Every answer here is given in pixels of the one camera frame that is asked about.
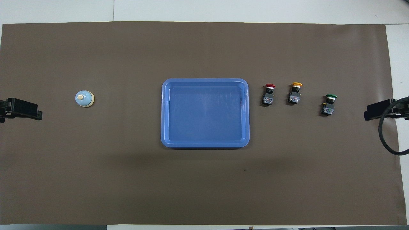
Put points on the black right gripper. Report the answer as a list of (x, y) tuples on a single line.
[(401, 103)]

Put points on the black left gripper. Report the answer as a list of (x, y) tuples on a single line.
[(3, 108)]

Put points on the green push button switch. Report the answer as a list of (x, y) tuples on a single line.
[(327, 110)]

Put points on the yellow push button switch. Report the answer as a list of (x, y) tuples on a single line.
[(294, 97)]

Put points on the red push button switch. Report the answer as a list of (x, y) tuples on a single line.
[(268, 99)]

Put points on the light blue service bell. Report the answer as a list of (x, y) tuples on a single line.
[(83, 99)]

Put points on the blue plastic tray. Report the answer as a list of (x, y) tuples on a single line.
[(204, 111)]

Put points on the brown table mat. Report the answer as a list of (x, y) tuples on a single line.
[(127, 175)]

